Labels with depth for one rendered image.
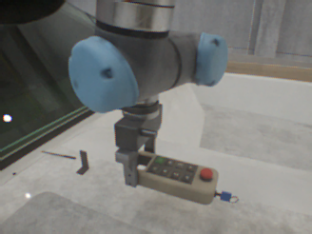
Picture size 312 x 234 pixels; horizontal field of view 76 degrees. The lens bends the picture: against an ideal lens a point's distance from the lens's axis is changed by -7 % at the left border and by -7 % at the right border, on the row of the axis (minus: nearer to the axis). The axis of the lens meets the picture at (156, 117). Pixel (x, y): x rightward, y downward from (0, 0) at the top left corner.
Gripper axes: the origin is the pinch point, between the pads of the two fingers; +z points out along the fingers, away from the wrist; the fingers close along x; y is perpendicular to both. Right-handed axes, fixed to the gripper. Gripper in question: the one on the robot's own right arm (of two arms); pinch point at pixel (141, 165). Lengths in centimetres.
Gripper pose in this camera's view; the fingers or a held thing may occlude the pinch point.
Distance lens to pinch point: 50.9
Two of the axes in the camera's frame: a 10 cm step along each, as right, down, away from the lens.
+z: -0.2, 9.0, 4.3
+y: 9.3, 1.8, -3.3
